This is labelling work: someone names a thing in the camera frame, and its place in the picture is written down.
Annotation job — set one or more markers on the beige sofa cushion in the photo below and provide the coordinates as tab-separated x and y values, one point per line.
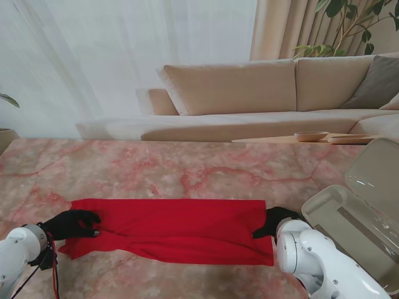
392	104

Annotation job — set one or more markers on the light wooden coffee table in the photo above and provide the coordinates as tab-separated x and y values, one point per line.
265	140

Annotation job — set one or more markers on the beige translucent open suitcase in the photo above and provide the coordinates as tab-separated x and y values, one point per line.
371	168

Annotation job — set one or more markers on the red shirt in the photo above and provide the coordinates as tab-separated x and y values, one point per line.
174	227

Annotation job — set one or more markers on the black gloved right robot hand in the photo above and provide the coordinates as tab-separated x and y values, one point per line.
274	218

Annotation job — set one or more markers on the wooden bowl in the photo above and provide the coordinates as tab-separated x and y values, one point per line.
310	136

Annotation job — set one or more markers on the beige plant pot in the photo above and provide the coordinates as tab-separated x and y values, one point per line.
7	138

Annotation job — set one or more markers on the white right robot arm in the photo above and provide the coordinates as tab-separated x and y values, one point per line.
311	255

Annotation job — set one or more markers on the grey sofa cushion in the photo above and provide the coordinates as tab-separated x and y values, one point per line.
377	81

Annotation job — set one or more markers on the tall green leafy plant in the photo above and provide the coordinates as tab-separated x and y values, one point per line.
333	6

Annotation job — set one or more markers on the green plant with long leaf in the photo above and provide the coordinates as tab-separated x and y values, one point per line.
11	99

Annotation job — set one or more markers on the flat wooden tray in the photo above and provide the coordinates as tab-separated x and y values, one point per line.
349	139

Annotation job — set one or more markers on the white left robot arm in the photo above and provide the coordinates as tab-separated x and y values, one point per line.
18	249

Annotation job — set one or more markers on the beige pleated curtain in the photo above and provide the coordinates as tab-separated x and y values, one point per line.
280	28

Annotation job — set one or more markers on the white sheer curtain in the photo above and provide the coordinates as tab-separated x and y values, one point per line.
109	62

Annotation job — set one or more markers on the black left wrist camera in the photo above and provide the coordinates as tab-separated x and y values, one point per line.
46	261

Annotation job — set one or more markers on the beige corner sofa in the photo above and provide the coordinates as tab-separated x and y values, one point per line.
233	87

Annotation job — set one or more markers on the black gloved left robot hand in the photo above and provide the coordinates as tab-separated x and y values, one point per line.
65	224

